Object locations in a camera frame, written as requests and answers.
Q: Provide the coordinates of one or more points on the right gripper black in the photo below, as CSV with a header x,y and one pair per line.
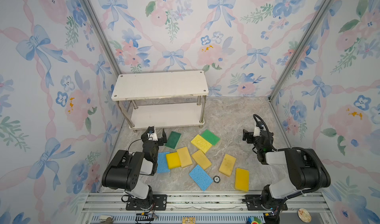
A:
x,y
251,138

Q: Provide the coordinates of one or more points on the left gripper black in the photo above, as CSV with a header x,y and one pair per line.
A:
x,y
156,141

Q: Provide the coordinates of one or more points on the tan yellow orange-backed sponge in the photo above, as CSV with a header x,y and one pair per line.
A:
x,y
227,165

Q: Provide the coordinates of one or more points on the bright yellow sponge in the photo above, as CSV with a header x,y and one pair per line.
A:
x,y
173,160
242,180

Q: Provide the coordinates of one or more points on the large blue sponge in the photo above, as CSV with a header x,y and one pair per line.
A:
x,y
201,178

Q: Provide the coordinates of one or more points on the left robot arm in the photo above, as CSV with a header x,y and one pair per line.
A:
x,y
125,168

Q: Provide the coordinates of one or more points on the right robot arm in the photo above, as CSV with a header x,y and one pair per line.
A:
x,y
306,173

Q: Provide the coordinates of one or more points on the white two-tier shelf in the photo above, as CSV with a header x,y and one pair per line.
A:
x,y
163,85

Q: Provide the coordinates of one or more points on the dark green scouring sponge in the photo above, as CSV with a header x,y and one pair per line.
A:
x,y
173,140

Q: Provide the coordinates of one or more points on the green sponge right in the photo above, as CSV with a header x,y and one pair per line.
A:
x,y
210,137

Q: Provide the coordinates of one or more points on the blue sponge left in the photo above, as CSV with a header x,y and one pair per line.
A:
x,y
162,166

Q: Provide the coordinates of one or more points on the pale yellow sponge left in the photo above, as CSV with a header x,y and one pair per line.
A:
x,y
184,156

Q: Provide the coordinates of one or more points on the yellow-green sponge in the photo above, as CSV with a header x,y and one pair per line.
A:
x,y
201,143

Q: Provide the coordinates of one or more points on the poker chip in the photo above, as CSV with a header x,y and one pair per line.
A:
x,y
216,179

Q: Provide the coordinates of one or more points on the colourful toy object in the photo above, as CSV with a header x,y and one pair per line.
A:
x,y
253,220

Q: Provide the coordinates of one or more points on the small yellow circuit board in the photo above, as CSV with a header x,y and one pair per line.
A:
x,y
188,220

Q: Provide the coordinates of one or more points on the round beige disc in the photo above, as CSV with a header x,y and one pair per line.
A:
x,y
304,215

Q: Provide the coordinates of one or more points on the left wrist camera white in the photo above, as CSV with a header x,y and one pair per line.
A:
x,y
151,134

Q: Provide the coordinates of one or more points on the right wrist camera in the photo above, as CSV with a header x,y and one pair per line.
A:
x,y
257,132

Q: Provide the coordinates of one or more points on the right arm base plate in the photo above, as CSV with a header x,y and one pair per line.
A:
x,y
260,203

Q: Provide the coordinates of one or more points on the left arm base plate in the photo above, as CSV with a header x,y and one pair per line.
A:
x,y
156,202

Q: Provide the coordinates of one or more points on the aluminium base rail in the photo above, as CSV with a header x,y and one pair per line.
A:
x,y
210,207

